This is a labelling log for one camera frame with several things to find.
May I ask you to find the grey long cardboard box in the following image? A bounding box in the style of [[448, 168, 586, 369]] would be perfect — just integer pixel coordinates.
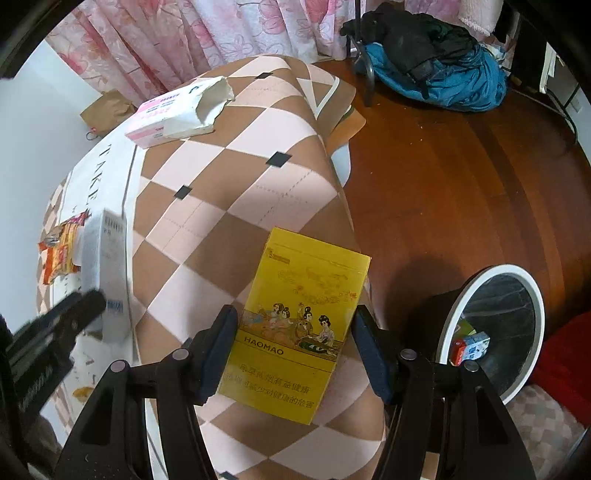
[[80, 209, 131, 343]]

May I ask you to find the yellow cigarette carton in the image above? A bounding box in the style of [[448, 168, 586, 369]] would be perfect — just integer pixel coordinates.
[[218, 228, 370, 425]]

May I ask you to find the white round trash bin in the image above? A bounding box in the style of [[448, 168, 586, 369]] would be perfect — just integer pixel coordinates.
[[431, 264, 545, 404]]

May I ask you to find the small blue white carton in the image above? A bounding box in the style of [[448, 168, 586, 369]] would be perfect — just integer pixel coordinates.
[[462, 331, 490, 362]]

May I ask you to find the orange snack wrapper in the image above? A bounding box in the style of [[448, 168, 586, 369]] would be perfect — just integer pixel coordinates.
[[38, 210, 91, 285]]

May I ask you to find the checkered slipper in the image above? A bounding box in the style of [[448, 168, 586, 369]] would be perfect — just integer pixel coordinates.
[[507, 385, 586, 479]]

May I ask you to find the red blanket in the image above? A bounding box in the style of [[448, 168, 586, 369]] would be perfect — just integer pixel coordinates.
[[531, 312, 591, 427]]

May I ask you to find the brown paper bag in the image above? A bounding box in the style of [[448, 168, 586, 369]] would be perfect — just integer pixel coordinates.
[[80, 90, 136, 137]]

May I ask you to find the torn pink white box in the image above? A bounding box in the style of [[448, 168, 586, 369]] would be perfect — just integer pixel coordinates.
[[124, 76, 235, 149]]

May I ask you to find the checkered brown pink bedspread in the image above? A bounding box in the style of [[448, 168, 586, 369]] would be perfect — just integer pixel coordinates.
[[43, 55, 386, 479]]

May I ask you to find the pink floral curtain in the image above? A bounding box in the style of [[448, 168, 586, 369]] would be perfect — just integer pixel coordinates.
[[45, 0, 505, 107]]

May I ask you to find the black metal rack stand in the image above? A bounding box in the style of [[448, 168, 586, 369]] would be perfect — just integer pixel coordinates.
[[345, 0, 376, 107]]

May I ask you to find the blue sleeping bag pile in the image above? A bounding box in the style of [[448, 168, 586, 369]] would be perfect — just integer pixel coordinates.
[[366, 43, 507, 112]]

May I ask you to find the black clothes pile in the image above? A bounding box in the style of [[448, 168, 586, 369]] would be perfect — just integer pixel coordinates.
[[339, 2, 477, 86]]

